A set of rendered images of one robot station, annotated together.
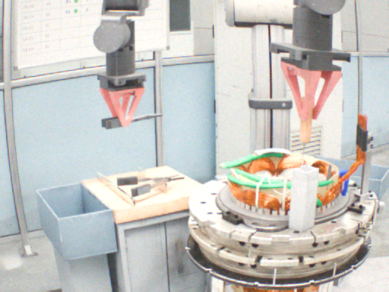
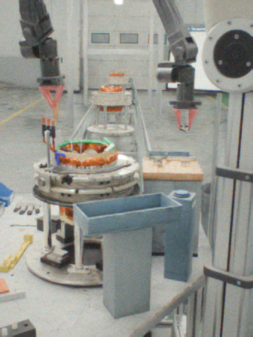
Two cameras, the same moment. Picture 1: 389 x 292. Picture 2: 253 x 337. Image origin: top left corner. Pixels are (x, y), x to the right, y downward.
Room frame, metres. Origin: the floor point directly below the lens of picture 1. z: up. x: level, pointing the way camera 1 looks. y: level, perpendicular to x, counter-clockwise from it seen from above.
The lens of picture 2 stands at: (1.61, -1.20, 1.44)
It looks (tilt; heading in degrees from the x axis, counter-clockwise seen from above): 14 degrees down; 122
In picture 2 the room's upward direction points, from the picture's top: 1 degrees clockwise
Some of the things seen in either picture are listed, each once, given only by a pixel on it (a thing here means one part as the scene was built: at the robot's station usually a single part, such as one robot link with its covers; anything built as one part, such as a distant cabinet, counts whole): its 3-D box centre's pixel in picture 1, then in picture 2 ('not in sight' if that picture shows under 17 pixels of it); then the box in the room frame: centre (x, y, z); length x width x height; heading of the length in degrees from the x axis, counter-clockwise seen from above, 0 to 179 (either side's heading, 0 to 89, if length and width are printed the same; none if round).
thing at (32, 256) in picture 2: not in sight; (86, 253); (0.80, -0.15, 0.80); 0.39 x 0.39 x 0.01
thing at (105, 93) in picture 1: (121, 100); (184, 116); (0.99, 0.14, 1.23); 0.07 x 0.07 x 0.09; 31
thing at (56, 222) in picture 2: not in sight; (51, 223); (0.56, -0.04, 0.81); 0.10 x 0.06 x 0.06; 179
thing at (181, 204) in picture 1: (143, 192); (171, 168); (0.97, 0.10, 1.05); 0.20 x 0.19 x 0.02; 120
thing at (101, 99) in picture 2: not in sight; (111, 111); (-0.43, 1.78, 0.94); 0.39 x 0.39 x 0.30
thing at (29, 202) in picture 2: not in sight; (30, 202); (0.30, 0.11, 0.79); 0.24 x 0.12 x 0.02; 122
